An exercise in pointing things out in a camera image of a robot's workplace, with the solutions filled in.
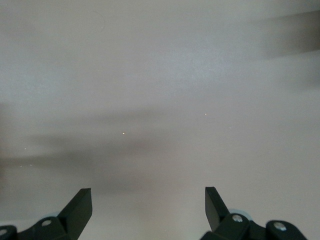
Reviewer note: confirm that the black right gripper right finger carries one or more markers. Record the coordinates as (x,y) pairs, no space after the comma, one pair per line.
(216,215)

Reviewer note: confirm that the large table cover sheet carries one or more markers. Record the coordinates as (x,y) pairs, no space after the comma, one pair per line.
(160,75)

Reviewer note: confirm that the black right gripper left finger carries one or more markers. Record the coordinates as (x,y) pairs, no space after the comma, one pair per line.
(75,215)

